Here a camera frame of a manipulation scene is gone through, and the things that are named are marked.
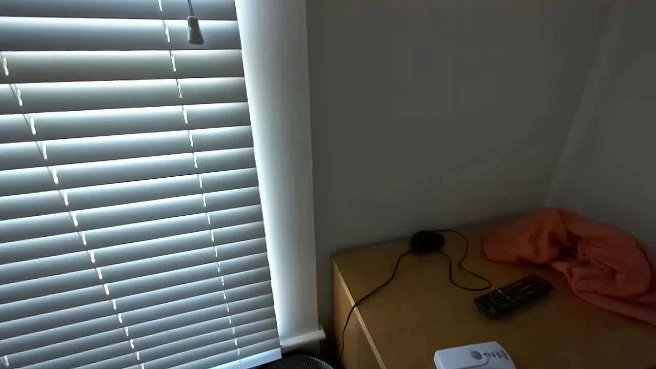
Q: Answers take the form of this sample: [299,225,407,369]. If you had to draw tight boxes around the black tv remote control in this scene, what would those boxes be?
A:
[471,272,555,321]

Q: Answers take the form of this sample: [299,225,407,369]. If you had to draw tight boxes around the black round puck device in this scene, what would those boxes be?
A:
[408,230,448,256]

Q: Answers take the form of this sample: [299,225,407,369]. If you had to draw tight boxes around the light wooden desk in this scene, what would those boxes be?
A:
[331,215,656,369]

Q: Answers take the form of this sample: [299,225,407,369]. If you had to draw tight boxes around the dark round bin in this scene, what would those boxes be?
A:
[261,351,336,369]

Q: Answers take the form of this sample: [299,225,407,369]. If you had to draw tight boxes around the grey horizontal window blinds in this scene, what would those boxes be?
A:
[0,0,283,369]

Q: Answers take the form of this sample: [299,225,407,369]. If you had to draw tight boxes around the white box with blue logo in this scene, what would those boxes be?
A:
[433,340,519,369]

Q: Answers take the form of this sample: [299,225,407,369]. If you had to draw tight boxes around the orange crumpled cloth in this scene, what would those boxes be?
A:
[482,208,656,328]

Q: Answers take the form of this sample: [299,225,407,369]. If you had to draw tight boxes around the white window frame trim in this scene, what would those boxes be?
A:
[233,0,328,352]

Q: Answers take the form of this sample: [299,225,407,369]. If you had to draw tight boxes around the thin black device cable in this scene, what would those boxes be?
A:
[338,227,494,345]

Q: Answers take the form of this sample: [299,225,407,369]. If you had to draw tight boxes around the grey blind cord tassel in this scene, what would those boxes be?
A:
[184,0,208,48]

